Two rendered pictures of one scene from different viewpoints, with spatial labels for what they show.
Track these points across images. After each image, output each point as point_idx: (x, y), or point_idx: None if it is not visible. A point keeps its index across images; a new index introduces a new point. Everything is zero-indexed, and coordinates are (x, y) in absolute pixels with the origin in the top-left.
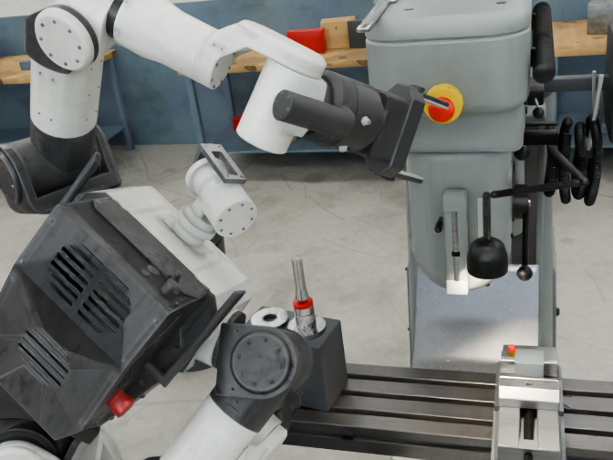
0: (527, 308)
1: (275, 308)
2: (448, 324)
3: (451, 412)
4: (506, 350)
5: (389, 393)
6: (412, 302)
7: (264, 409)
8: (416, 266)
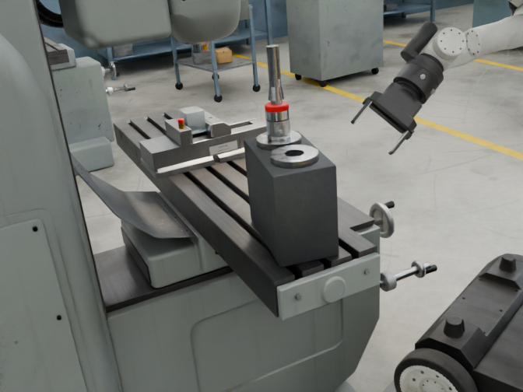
0: (81, 166)
1: (273, 158)
2: (114, 206)
3: (235, 173)
4: (159, 150)
5: (242, 198)
6: (77, 241)
7: None
8: (78, 173)
